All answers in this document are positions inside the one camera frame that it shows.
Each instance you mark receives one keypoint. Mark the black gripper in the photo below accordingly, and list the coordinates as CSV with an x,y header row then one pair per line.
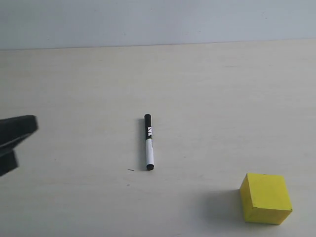
x,y
14,131

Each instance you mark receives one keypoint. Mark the black and white whiteboard marker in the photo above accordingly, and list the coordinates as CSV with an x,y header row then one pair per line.
x,y
149,142

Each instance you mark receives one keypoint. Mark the yellow cube block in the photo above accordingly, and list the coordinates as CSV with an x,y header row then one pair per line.
x,y
265,198

